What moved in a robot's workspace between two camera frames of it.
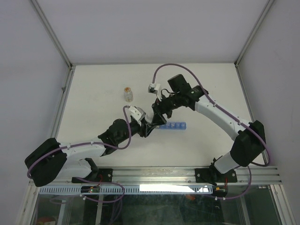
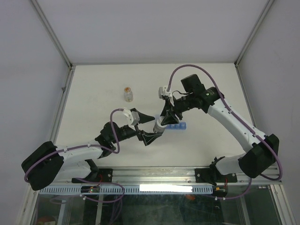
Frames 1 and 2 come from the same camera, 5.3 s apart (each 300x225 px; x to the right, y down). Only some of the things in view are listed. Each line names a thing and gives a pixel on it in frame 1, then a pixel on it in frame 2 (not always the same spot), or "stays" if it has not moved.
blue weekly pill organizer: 173,125 stays
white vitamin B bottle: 149,116 -> 158,128
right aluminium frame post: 266,9 stays
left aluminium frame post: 51,33 stays
